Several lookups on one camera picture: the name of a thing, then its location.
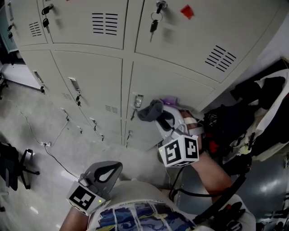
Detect thin white cable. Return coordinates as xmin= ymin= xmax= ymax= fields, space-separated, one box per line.
xmin=9 ymin=100 xmax=43 ymax=145

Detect black shoulder strap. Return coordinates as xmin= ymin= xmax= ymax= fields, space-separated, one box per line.
xmin=194 ymin=173 xmax=247 ymax=225

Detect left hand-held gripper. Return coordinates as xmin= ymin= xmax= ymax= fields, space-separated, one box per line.
xmin=66 ymin=160 xmax=124 ymax=217

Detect person's right hand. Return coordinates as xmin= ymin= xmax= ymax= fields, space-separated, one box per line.
xmin=179 ymin=109 xmax=205 ymax=154

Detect person's right forearm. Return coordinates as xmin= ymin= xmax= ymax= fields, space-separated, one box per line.
xmin=189 ymin=151 xmax=233 ymax=203

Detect dark grey wiping cloth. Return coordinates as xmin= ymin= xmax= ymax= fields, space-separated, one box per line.
xmin=137 ymin=99 xmax=164 ymax=124

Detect navy bag with white print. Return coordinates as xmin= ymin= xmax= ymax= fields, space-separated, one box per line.
xmin=204 ymin=106 xmax=249 ymax=145

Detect black key on metal ring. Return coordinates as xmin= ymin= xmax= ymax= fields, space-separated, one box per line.
xmin=149 ymin=0 xmax=168 ymax=43

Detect grey metal locker door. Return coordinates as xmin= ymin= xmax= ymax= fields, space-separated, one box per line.
xmin=125 ymin=60 xmax=215 ymax=127

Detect black floor cable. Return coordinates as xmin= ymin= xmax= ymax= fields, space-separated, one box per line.
xmin=44 ymin=145 xmax=80 ymax=180

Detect red sticker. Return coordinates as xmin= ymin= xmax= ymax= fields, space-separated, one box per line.
xmin=180 ymin=5 xmax=195 ymax=20

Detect black office chair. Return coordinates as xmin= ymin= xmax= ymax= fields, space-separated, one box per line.
xmin=0 ymin=142 xmax=40 ymax=191
xmin=0 ymin=72 xmax=9 ymax=100

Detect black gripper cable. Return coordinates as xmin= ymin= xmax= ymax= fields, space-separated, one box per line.
xmin=168 ymin=166 xmax=228 ymax=203

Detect red bag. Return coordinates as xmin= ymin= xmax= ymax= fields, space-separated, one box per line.
xmin=206 ymin=133 xmax=221 ymax=154

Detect hanging clothes and bags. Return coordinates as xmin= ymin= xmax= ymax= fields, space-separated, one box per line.
xmin=255 ymin=69 xmax=289 ymax=163

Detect black chest-mounted device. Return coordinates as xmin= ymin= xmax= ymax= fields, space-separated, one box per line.
xmin=216 ymin=202 xmax=247 ymax=231

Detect person's left forearm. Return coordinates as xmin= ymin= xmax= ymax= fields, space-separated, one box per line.
xmin=59 ymin=206 xmax=90 ymax=231

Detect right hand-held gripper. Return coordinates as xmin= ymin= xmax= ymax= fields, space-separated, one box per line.
xmin=155 ymin=97 xmax=200 ymax=168

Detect black hanging coat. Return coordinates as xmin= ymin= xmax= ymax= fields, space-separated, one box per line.
xmin=230 ymin=76 xmax=286 ymax=106

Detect white power cable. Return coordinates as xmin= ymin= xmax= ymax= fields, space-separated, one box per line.
xmin=48 ymin=119 xmax=70 ymax=146

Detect grey metal locker cabinet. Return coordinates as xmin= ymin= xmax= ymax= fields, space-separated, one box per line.
xmin=5 ymin=0 xmax=289 ymax=152

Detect person's printed white shirt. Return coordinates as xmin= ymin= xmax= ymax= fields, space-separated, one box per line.
xmin=87 ymin=180 xmax=257 ymax=231

